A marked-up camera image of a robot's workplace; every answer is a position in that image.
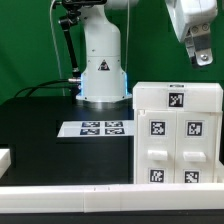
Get white boundary rail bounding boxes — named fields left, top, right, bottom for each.
left=0, top=183, right=224, bottom=214
left=0, top=149, right=11, bottom=178
left=216, top=161, right=224, bottom=183

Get white right boundary rail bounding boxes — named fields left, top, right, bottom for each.
left=216, top=161, right=224, bottom=183

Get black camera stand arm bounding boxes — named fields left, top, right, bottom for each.
left=54, top=0, right=81, bottom=78

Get white front boundary rail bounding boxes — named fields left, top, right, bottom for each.
left=0, top=183, right=224, bottom=214

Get white left boundary rail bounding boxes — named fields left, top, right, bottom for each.
left=0, top=149, right=11, bottom=178

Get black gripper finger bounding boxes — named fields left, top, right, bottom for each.
left=184, top=23, right=213, bottom=68

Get white cabinet body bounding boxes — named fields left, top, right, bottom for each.
left=134, top=110, right=222, bottom=184

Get white door panel with tag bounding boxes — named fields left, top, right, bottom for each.
left=136, top=111, right=176, bottom=184

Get black cable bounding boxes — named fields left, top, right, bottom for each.
left=13, top=78, right=82, bottom=98

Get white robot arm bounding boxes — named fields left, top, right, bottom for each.
left=77, top=0, right=218, bottom=104

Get white box with tags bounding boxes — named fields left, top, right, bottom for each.
left=133, top=82, right=223, bottom=112

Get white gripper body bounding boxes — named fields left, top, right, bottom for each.
left=165, top=0, right=218, bottom=42

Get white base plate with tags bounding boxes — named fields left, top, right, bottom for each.
left=58, top=120, right=134, bottom=138

